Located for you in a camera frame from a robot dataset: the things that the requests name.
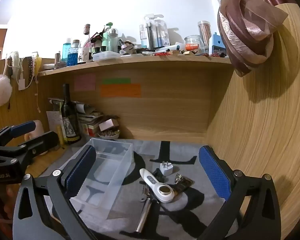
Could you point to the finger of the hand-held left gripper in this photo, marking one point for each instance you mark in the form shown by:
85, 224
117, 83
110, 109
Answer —
37, 143
22, 128

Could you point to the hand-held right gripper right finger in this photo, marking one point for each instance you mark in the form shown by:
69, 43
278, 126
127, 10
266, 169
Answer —
213, 172

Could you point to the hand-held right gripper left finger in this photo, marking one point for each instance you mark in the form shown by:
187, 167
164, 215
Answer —
82, 170

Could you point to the gold metal hair clip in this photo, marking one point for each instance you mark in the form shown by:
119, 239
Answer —
183, 179

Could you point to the clear plastic storage box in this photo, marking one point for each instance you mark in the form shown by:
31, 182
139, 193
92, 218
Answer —
115, 160

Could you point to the white plug adapter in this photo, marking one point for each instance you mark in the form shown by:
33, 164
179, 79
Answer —
165, 168

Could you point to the small black block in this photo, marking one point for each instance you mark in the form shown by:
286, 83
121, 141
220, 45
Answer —
160, 176

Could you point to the white handheld massager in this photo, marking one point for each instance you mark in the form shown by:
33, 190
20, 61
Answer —
150, 180

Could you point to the silver metal tool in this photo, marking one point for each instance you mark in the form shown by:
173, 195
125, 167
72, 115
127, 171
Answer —
143, 212

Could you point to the cream plastic bottle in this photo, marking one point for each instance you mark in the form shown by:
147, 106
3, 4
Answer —
37, 127

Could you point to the white handwritten note paper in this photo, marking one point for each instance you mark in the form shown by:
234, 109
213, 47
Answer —
53, 120

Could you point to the dark wine bottle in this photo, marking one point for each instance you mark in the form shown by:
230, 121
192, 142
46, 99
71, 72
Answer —
69, 120

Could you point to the white fluffy pom pom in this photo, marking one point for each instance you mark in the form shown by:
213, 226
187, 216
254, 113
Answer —
0, 91

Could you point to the bowl of beads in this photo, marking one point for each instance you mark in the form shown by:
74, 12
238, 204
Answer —
109, 135

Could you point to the stack of books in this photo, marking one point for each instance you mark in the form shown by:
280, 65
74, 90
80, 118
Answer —
90, 122

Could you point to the pale pink card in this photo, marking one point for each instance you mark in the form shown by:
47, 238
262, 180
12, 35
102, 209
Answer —
109, 124

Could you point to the rolled printed paper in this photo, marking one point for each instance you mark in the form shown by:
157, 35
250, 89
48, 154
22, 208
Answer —
77, 104

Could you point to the spotted hair band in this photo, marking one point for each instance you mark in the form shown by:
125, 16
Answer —
30, 70

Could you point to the grey mat with black letters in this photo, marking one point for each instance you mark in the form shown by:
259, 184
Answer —
145, 148

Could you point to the white fluffy scrunchie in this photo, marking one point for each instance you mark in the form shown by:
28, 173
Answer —
14, 58

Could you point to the pink sticky note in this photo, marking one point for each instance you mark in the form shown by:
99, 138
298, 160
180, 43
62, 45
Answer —
84, 82

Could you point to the orange sticky note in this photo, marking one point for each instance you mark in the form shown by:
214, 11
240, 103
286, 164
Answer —
120, 90

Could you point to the teal bottle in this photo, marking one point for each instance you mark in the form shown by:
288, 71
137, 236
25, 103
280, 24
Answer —
66, 51

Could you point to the blue liquid bottle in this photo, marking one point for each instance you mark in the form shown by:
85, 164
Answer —
72, 55

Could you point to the green sticky note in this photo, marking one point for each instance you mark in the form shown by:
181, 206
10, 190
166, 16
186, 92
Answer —
116, 80

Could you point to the bottle with brown cap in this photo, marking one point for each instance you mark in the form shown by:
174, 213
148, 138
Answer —
86, 38

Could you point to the clear lidded plastic container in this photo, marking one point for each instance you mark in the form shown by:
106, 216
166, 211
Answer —
106, 55

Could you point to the wooden shelf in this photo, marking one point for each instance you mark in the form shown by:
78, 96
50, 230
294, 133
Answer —
140, 65

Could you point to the green pump bottle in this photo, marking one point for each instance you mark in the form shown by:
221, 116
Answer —
105, 38

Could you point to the clear bottle with silver cap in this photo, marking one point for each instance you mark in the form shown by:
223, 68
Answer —
113, 41

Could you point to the blue carton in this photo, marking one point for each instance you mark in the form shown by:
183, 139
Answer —
214, 45

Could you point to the glass jar with orange label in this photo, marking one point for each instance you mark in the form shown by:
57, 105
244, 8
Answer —
193, 45

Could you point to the white tube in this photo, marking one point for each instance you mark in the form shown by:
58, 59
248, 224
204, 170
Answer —
177, 47

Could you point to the tall clear canister of sticks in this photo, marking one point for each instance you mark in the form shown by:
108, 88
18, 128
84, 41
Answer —
204, 33

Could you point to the pink brown scarf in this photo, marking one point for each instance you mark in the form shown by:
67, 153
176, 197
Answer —
242, 30

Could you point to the toothbrush blister packs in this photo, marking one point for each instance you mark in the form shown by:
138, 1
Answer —
153, 32

